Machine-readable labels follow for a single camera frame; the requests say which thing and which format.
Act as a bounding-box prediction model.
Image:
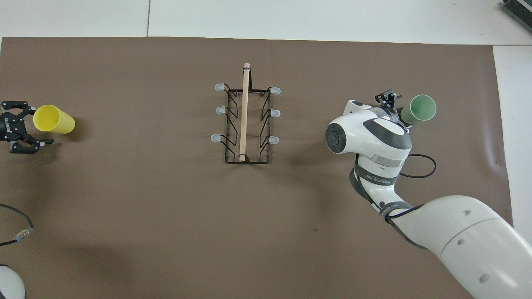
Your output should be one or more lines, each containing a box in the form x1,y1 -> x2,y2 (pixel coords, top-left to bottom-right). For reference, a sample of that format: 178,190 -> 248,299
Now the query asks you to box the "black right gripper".
375,88 -> 410,132

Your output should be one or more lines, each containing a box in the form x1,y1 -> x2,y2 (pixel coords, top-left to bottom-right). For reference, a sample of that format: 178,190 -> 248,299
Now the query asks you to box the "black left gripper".
0,101 -> 54,154

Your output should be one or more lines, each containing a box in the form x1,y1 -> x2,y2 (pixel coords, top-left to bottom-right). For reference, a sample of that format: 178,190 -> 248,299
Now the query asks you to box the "yellow plastic cup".
33,105 -> 76,134

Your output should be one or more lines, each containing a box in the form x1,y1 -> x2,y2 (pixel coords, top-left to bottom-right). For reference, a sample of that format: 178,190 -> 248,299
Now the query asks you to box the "pale green plastic cup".
400,95 -> 437,125

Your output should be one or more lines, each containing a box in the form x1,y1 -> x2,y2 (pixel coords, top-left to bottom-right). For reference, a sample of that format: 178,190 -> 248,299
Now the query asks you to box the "grey ribbed device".
500,0 -> 532,21

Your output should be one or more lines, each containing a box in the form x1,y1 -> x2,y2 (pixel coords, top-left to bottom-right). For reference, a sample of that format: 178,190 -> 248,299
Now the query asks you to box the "brown table mat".
0,37 -> 514,299

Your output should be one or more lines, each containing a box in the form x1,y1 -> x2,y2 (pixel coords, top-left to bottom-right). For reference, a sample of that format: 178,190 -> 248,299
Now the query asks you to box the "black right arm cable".
380,154 -> 437,223

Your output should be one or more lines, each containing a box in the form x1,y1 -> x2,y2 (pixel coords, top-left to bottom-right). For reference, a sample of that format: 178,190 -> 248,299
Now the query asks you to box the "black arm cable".
380,154 -> 437,223
0,203 -> 34,246

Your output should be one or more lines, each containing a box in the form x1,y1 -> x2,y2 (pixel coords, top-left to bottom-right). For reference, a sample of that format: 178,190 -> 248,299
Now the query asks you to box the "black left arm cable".
0,203 -> 34,246

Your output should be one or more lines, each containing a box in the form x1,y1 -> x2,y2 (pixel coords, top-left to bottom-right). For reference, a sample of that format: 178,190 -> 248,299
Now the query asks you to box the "black wire cup rack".
211,63 -> 281,165

